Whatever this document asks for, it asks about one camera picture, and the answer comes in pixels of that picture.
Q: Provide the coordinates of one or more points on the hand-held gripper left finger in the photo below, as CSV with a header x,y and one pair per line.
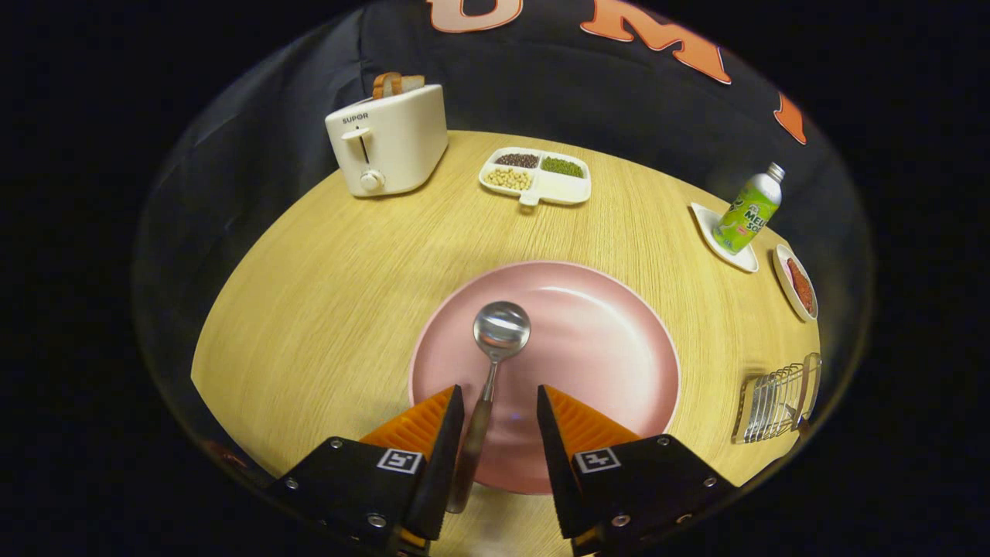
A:
x,y
445,456

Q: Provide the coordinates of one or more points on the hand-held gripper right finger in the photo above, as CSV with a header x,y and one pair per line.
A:
x,y
558,464

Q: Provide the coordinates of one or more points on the pink round plate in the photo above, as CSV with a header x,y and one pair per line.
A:
x,y
595,348

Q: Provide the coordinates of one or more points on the white divided bean dish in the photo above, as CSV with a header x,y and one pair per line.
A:
x,y
568,189

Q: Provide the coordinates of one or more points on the white square coaster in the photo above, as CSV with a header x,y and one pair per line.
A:
x,y
711,228

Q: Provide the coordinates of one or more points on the white oval food plate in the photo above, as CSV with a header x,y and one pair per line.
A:
x,y
783,278

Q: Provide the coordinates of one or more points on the brown meat steak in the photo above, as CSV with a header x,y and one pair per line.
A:
x,y
800,286

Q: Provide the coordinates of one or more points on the green soda bottle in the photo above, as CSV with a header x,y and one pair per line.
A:
x,y
746,216

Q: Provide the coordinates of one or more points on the cream white toaster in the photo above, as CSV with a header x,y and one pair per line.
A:
x,y
394,143

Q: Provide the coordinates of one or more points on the bread slice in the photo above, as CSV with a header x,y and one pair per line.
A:
x,y
390,83

